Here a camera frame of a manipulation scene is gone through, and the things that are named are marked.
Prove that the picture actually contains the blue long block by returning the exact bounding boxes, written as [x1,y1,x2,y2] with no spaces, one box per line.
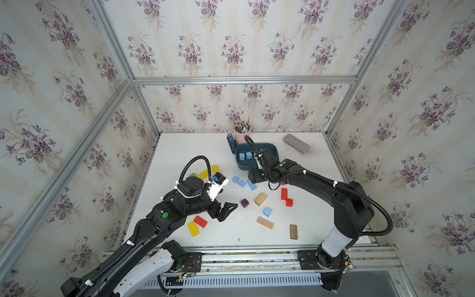
[247,180,257,191]

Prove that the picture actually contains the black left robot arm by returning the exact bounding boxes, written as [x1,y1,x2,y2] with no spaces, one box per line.
[61,155,237,297]

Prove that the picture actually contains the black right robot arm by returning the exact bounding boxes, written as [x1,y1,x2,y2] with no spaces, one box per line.
[244,136,394,269]

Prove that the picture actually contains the purple cube block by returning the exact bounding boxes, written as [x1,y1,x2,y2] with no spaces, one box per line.
[241,199,249,208]

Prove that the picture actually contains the red block front left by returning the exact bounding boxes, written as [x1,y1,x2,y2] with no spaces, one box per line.
[194,216,208,228]

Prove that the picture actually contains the teal plastic bin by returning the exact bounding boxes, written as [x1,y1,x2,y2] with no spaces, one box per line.
[235,142,279,171]

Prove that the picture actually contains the red long block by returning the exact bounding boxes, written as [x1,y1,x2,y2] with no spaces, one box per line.
[281,188,288,200]

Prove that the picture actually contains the tan wood block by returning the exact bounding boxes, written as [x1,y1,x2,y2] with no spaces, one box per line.
[254,193,267,206]

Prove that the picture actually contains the yellow block front left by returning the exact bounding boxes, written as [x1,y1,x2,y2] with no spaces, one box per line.
[188,222,200,237]

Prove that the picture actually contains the yellow block slanted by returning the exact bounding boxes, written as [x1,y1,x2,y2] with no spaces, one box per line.
[199,170,209,180]

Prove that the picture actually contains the yellow block upright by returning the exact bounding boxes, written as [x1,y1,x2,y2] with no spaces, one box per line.
[212,165,220,174]

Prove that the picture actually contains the grey stone brick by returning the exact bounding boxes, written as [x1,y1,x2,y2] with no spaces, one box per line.
[283,134,310,154]

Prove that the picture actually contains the stamped wood long block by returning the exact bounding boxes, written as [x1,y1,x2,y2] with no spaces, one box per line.
[257,217,274,230]

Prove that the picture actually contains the pink pen cup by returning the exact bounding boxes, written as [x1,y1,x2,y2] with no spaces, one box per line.
[234,127,251,145]

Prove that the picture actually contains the pens in cup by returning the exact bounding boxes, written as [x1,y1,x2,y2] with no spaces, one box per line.
[235,117,251,134]

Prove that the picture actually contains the dark brown wood block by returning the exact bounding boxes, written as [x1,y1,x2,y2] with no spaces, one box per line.
[289,225,298,240]

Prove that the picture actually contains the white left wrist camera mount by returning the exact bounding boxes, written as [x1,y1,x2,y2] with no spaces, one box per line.
[206,172,229,202]

